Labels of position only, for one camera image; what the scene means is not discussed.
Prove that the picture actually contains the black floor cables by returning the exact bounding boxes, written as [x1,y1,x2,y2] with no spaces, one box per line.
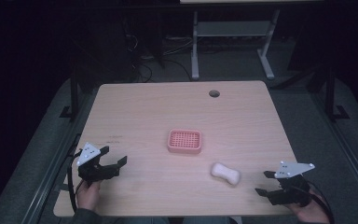
[122,32,194,83]

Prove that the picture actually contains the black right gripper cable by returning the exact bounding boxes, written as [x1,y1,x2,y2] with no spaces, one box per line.
[306,179,336,224]

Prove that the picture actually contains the pink soap dish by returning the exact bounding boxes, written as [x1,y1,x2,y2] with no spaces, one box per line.
[166,128,203,155]

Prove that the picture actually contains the person's right hand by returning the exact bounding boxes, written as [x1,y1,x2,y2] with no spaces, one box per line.
[286,189,331,224]

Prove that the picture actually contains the black metal stand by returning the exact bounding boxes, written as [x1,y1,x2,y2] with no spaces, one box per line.
[59,61,82,123]
[322,59,351,123]

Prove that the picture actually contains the grey metal rail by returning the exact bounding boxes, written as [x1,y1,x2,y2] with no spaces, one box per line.
[309,91,358,208]
[20,90,98,224]

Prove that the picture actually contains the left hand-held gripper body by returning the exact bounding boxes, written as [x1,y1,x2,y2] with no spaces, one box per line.
[76,142,121,185]

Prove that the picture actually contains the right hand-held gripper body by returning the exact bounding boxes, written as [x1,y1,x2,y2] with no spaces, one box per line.
[269,160,317,207]

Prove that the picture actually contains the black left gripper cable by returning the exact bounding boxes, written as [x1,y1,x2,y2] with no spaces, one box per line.
[66,148,86,214]

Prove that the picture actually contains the white metal stand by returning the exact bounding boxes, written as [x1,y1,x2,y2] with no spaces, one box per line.
[190,8,282,81]

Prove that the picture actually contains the person's left hand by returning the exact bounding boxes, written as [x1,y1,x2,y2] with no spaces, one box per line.
[76,180,103,213]

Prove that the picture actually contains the white soap bar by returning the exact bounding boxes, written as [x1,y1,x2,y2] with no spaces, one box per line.
[210,161,241,187]

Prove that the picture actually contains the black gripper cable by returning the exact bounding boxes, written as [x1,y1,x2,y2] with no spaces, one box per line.
[306,179,336,224]
[66,148,86,214]

